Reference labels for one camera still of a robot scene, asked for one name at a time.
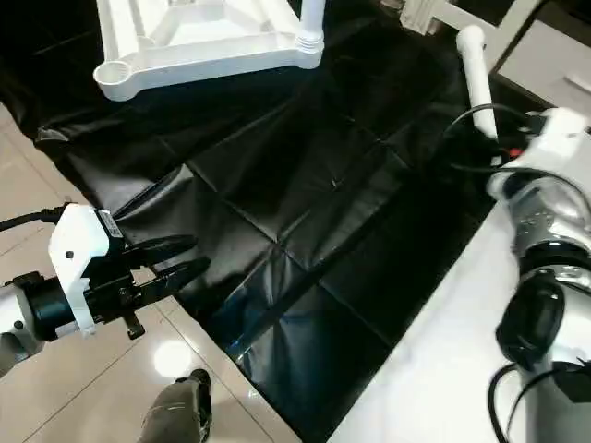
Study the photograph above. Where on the white plastic table leg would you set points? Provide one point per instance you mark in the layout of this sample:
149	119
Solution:
478	83
311	23

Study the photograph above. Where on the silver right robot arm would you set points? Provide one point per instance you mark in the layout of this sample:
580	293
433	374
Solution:
545	277

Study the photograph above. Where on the dark grey robot foot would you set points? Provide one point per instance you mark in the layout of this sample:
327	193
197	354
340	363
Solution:
180	411

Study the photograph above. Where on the black work mat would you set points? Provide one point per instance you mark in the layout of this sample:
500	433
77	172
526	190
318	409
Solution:
323	203

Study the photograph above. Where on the white plastic table top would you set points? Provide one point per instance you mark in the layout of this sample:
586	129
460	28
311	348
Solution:
212	41

